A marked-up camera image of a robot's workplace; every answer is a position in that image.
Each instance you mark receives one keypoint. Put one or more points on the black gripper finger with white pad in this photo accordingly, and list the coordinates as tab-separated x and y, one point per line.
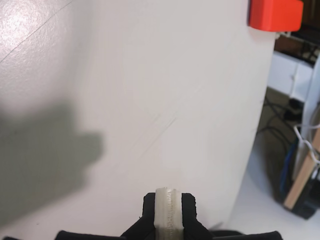
190	215
148	215

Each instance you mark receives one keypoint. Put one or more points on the wooden board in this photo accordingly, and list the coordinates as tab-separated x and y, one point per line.
297	185

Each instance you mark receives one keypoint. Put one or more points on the black stand base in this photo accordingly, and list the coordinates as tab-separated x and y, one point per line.
305	207

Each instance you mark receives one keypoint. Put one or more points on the white cabinet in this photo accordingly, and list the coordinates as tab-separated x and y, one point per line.
282	75

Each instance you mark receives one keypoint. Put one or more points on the red clamp block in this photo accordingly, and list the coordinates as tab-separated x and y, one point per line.
275	15

